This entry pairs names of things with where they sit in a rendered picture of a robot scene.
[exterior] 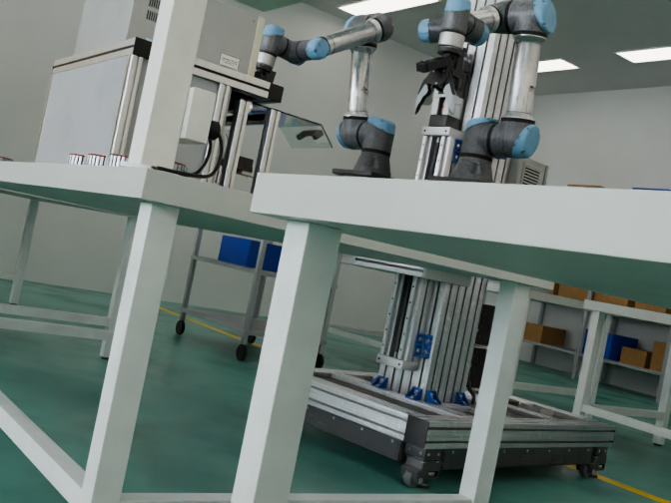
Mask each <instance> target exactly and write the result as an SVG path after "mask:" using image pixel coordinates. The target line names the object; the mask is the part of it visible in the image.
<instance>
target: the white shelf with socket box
mask: <svg viewBox="0 0 671 503"><path fill-rule="evenodd" d="M235 1H237V2H240V3H242V4H245V5H247V6H250V7H252V8H255V9H257V10H260V11H262V12H267V11H271V10H275V9H278V8H282V7H286V6H290V5H293V4H297V3H301V2H304V1H308V0H235ZM207 2H208V0H161V4H160V9H159V14H158V19H157V24H156V29H155V33H154V38H153V43H152V48H151V53H150V58H149V63H148V67H147V72H146V77H145V82H144V87H143V92H142V97H141V101H140V106H139V111H138V116H137V121H136V126H135V130H134V135H133V140H132V145H131V150H130V155H129V160H128V162H125V161H120V167H137V168H150V169H154V170H158V171H162V172H166V173H170V174H174V175H178V176H183V177H187V178H188V177H193V178H201V179H206V178H210V177H212V176H213V175H214V174H215V173H216V172H217V170H218V168H219V166H220V164H221V160H222V156H223V149H224V145H223V139H222V136H221V134H220V132H221V125H220V123H219V122H216V121H213V120H212V117H213V112H214V107H215V102H216V97H217V94H215V93H213V92H210V91H206V90H203V89H200V88H197V87H193V88H190V85H191V80H192V75H193V70H194V65H195V61H196V56H197V51H198V46H199V41H200V36H201V31H202V26H203V22H204V17H205V12H206V7H207ZM217 138H219V141H220V154H219V158H218V162H217V164H216V166H215V168H214V170H213V171H212V172H211V173H210V174H208V175H199V173H200V172H201V171H202V170H203V168H204V167H205V166H206V164H207V162H208V160H209V158H210V155H211V152H212V145H213V144H212V141H214V140H215V139H217ZM207 140H209V149H208V153H207V156H206V158H205V160H204V162H203V164H202V165H201V167H200V168H199V169H198V170H197V171H195V172H194V173H186V172H181V171H177V170H173V167H174V163H175V158H176V153H177V148H178V144H179V143H180V144H184V145H200V144H206V143H207Z"/></svg>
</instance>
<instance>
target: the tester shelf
mask: <svg viewBox="0 0 671 503"><path fill-rule="evenodd" d="M152 43H153V42H151V41H148V40H145V39H142V38H139V37H135V38H131V39H128V40H124V41H121V42H117V43H114V44H111V45H107V46H104V47H100V48H97V49H93V50H90V51H87V52H83V53H80V54H76V55H73V56H69V57H66V58H62V59H59V60H56V61H54V65H53V70H52V74H56V73H60V72H64V71H68V70H72V69H76V68H80V67H84V66H88V65H92V64H96V63H100V62H104V61H108V60H112V59H116V58H120V57H124V56H129V55H132V54H133V55H136V56H137V57H142V58H144V59H145V60H148V61H149V58H150V53H151V48H152ZM193 75H194V76H197V77H200V78H203V79H206V80H209V81H212V82H215V83H218V84H224V85H226V86H230V87H231V88H233V89H232V94H231V99H230V100H232V99H238V98H243V99H246V100H249V101H251V102H254V103H257V104H260V105H264V104H275V103H280V102H281V101H282V96H283V91H284V87H282V86H279V85H276V84H273V83H270V82H267V81H264V80H261V79H258V78H255V77H252V76H249V75H247V74H244V73H241V72H238V71H235V70H232V69H229V68H226V67H223V66H220V65H217V64H214V63H212V62H209V61H206V60H203V59H200V58H197V57H196V61H195V65H194V70H193Z"/></svg>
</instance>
